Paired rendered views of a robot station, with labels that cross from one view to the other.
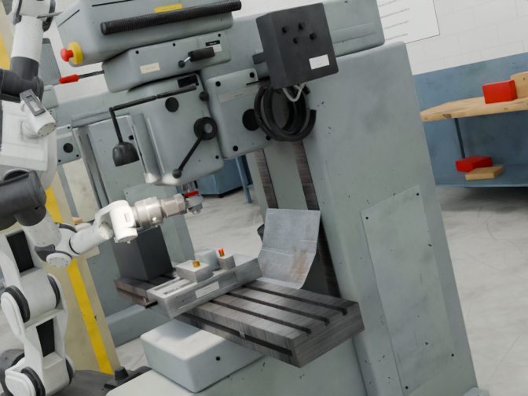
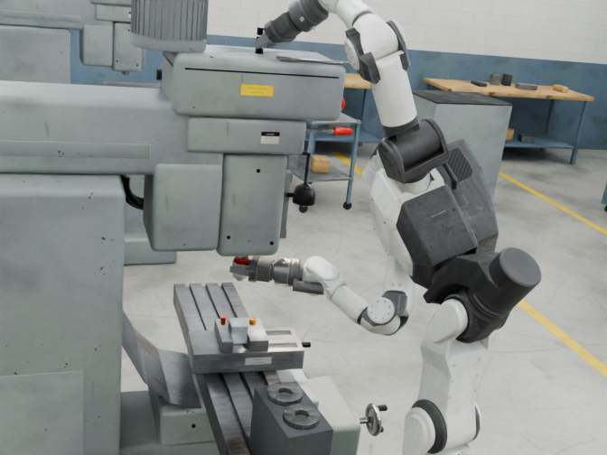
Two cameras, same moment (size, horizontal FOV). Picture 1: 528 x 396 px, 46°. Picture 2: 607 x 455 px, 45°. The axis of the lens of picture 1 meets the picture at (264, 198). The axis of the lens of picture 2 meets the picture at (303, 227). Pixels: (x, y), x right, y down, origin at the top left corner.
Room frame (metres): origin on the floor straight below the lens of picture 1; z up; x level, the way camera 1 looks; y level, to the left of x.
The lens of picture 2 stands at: (3.95, 0.87, 2.16)
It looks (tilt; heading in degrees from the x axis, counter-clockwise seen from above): 20 degrees down; 193
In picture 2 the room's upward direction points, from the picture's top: 6 degrees clockwise
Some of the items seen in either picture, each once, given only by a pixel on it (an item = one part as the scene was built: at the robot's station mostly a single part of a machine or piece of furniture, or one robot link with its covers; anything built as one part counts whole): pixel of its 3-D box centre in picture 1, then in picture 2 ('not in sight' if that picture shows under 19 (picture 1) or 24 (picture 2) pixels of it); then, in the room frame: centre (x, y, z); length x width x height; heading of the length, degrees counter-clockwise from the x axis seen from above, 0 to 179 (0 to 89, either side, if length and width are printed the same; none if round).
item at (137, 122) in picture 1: (144, 148); (281, 204); (1.90, 0.31, 1.45); 0.04 x 0.04 x 0.21; 33
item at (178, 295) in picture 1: (203, 277); (245, 344); (1.96, 0.26, 0.98); 0.35 x 0.15 x 0.11; 120
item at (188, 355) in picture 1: (230, 329); (230, 393); (1.96, 0.22, 0.79); 0.50 x 0.35 x 0.12; 123
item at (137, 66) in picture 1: (166, 61); (238, 126); (1.98, 0.18, 1.68); 0.34 x 0.24 x 0.10; 123
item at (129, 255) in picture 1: (139, 250); (289, 436); (2.43, 0.54, 1.03); 0.22 x 0.12 x 0.20; 40
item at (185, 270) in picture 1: (193, 270); (254, 334); (1.95, 0.28, 1.02); 0.15 x 0.06 x 0.04; 30
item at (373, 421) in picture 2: not in sight; (364, 420); (1.69, 0.64, 0.63); 0.16 x 0.12 x 0.12; 123
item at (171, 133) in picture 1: (174, 130); (245, 196); (1.96, 0.22, 1.47); 0.21 x 0.19 x 0.32; 33
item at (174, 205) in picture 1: (165, 208); (270, 270); (1.94, 0.31, 1.24); 0.13 x 0.12 x 0.10; 11
